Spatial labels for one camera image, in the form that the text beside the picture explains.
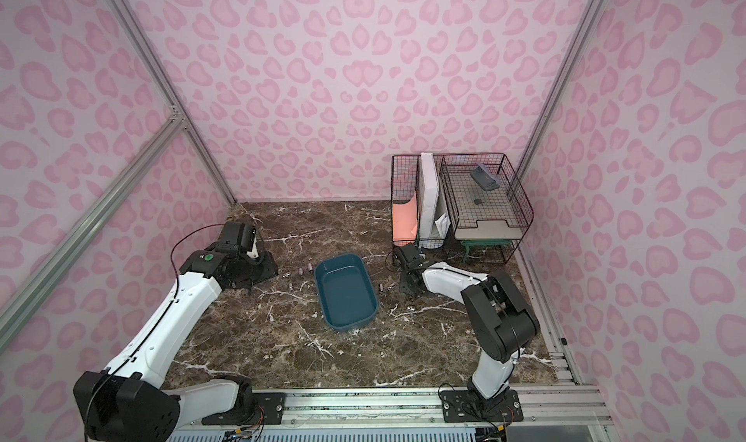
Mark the teal plastic storage box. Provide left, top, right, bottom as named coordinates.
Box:
left=314, top=253, right=379, bottom=332

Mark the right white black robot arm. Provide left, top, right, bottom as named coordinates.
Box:
left=394, top=243, right=540, bottom=400

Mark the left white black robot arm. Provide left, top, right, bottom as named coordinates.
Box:
left=73, top=222, right=278, bottom=441

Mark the pink folder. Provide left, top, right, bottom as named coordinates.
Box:
left=392, top=195, right=419, bottom=246

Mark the green item under tray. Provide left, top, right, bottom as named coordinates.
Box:
left=460, top=239, right=516, bottom=264

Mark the beige paper tray sheet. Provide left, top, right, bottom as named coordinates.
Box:
left=449, top=174, right=526, bottom=240

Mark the white binder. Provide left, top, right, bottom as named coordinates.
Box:
left=418, top=152, right=451, bottom=250

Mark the grey stapler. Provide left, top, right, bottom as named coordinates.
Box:
left=470, top=163, right=500, bottom=192

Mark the black wire desk organizer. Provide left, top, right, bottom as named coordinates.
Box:
left=390, top=152, right=534, bottom=263

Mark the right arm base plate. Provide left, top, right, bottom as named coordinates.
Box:
left=438, top=389, right=525, bottom=426

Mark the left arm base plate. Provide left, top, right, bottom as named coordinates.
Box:
left=201, top=391, right=287, bottom=426

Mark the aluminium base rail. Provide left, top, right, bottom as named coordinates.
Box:
left=170, top=385, right=619, bottom=441

